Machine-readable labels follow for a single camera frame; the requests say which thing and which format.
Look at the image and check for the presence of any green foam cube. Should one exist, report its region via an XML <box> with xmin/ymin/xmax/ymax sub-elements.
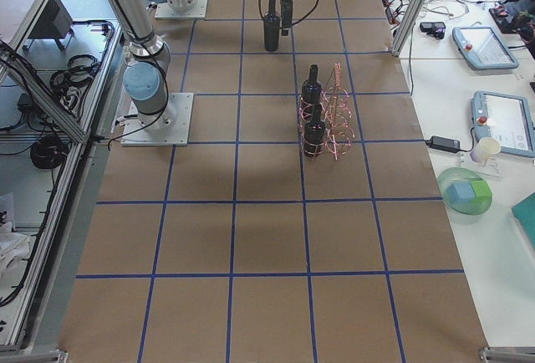
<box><xmin>469</xmin><ymin>179</ymin><xmax>492</xmax><ymax>202</ymax></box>

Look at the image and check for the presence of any black bottle in basket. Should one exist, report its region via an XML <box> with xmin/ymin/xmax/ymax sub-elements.
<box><xmin>301</xmin><ymin>64</ymin><xmax>322</xmax><ymax>110</ymax></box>
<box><xmin>303</xmin><ymin>104</ymin><xmax>325</xmax><ymax>159</ymax></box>

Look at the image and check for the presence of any copper wire wine basket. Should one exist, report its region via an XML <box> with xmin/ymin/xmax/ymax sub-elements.
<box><xmin>298</xmin><ymin>63</ymin><xmax>354</xmax><ymax>160</ymax></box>

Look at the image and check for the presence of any brown paper table mat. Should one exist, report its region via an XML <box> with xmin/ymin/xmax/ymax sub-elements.
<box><xmin>56</xmin><ymin>0</ymin><xmax>535</xmax><ymax>363</ymax></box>

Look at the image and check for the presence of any aluminium frame post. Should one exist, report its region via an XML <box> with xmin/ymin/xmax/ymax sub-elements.
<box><xmin>390</xmin><ymin>0</ymin><xmax>425</xmax><ymax>57</ymax></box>

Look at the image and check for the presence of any teal folder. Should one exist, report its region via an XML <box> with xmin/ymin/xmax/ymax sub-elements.
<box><xmin>512</xmin><ymin>193</ymin><xmax>535</xmax><ymax>247</ymax></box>

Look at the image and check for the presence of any near teach pendant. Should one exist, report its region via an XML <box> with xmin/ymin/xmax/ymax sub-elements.
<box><xmin>471</xmin><ymin>90</ymin><xmax>534</xmax><ymax>158</ymax></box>

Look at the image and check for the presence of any far teach pendant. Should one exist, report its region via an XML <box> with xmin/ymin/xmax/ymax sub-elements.
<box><xmin>451</xmin><ymin>26</ymin><xmax>519</xmax><ymax>70</ymax></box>

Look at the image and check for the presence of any grey control box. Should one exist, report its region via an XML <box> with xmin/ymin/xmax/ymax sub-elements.
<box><xmin>23</xmin><ymin>0</ymin><xmax>74</xmax><ymax>51</ymax></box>

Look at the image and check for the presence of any green plastic bowl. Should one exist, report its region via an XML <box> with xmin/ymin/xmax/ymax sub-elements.
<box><xmin>437</xmin><ymin>167</ymin><xmax>492</xmax><ymax>215</ymax></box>

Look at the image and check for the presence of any far black bottle in basket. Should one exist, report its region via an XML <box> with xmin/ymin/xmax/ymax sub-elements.
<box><xmin>301</xmin><ymin>64</ymin><xmax>322</xmax><ymax>110</ymax></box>

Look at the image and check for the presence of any black power adapter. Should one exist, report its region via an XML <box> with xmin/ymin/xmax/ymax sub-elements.
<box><xmin>425</xmin><ymin>135</ymin><xmax>461</xmax><ymax>153</ymax></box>

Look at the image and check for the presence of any free black wine bottle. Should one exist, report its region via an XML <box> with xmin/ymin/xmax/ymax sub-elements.
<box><xmin>262</xmin><ymin>0</ymin><xmax>280</xmax><ymax>52</ymax></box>

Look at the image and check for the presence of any near black bottle in basket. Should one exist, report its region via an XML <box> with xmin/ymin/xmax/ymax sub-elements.
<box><xmin>303</xmin><ymin>104</ymin><xmax>325</xmax><ymax>159</ymax></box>

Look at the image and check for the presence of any teach pendant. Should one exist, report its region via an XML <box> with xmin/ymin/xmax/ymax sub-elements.
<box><xmin>451</xmin><ymin>26</ymin><xmax>519</xmax><ymax>70</ymax></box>
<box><xmin>471</xmin><ymin>90</ymin><xmax>534</xmax><ymax>158</ymax></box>

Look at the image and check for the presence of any blue foam cube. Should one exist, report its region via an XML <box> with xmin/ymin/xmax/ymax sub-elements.
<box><xmin>444</xmin><ymin>181</ymin><xmax>474</xmax><ymax>212</ymax></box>

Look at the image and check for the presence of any small black device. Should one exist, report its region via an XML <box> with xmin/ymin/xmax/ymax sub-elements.
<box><xmin>419</xmin><ymin>22</ymin><xmax>446</xmax><ymax>40</ymax></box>

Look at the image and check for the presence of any white paper cup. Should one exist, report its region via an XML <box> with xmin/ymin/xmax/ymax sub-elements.
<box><xmin>470</xmin><ymin>137</ymin><xmax>501</xmax><ymax>164</ymax></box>

